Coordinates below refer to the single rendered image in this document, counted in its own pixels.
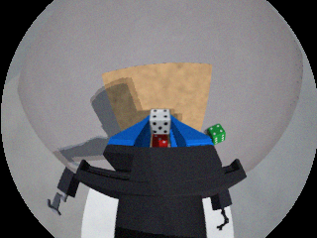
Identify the white die with black pips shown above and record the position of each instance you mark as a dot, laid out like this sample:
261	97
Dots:
160	121

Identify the green die with white pips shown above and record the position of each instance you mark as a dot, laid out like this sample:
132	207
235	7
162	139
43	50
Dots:
217	134

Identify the tan mat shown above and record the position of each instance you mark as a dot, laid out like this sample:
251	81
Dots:
180	87

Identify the red die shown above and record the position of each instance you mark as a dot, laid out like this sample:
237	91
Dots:
159	140

